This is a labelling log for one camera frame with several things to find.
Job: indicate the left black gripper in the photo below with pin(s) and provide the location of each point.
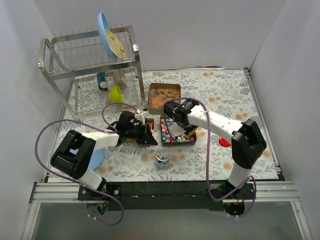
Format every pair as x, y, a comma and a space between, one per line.
146, 133

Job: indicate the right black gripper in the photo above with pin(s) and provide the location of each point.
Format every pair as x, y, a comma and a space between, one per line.
186, 127

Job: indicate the tin of lollipops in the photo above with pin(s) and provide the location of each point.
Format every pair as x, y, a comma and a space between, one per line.
150, 122

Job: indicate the tin of star candies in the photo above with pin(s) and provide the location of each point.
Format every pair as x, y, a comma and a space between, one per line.
168, 141

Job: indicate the tin of pastel gummies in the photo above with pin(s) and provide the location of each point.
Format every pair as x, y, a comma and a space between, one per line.
159, 93

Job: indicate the yellow plastic scoop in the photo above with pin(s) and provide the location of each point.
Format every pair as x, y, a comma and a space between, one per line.
191, 130

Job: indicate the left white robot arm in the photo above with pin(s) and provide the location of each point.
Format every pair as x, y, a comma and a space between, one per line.
72, 156

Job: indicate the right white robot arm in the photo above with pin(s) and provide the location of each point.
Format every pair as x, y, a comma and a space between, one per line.
245, 137

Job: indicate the clear glass jar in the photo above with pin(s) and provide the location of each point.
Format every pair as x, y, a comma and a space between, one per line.
162, 156

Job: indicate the red jar lid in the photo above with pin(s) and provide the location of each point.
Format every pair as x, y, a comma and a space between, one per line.
223, 142

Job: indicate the green bowl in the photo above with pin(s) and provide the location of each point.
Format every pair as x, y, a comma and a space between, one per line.
115, 94

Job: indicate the blue plate on table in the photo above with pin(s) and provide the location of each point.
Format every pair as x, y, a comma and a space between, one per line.
97, 158

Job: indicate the blue white mug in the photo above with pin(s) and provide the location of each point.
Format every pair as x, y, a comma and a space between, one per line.
101, 81

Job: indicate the steel dish rack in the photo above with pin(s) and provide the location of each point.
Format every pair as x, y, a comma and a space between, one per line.
71, 62

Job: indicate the cream floral plate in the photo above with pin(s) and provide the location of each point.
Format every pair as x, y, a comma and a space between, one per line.
115, 45

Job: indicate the blue plate in rack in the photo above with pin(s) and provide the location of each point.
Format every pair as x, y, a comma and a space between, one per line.
103, 25

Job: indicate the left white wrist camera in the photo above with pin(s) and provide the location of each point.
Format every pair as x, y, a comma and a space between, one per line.
141, 115

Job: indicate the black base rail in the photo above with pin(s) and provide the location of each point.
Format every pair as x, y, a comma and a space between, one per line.
168, 195

